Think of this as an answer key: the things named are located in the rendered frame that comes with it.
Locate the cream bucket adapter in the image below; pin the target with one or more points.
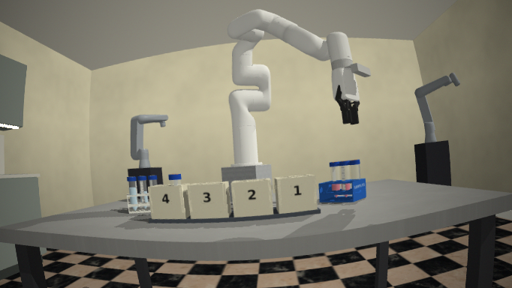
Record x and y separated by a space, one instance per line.
209 200
252 198
169 202
296 194

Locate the white tube rack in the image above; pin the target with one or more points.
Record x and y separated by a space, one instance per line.
139 210

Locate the blue tube rack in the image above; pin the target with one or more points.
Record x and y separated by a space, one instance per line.
358 191

